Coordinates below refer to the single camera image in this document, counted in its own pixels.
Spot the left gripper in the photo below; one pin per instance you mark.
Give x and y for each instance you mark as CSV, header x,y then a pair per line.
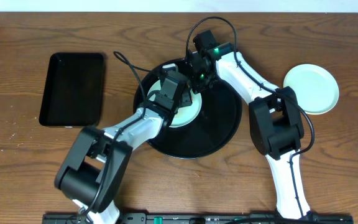
x,y
185,98

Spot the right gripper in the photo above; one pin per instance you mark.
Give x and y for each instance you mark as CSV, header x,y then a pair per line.
x,y
192,70

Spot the light green plate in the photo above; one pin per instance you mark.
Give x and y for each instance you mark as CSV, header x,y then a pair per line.
x,y
316,89
186,115

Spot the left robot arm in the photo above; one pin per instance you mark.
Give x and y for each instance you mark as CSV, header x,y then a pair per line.
x,y
95,165

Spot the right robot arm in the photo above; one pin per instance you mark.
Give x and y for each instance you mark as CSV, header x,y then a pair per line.
x,y
275,119

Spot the round black tray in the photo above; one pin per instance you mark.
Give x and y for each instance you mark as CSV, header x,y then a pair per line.
x,y
213,127

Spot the black rectangular bin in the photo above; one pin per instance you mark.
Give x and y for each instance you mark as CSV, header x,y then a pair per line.
x,y
73,93

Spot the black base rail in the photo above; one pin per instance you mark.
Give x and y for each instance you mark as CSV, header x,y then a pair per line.
x,y
141,218

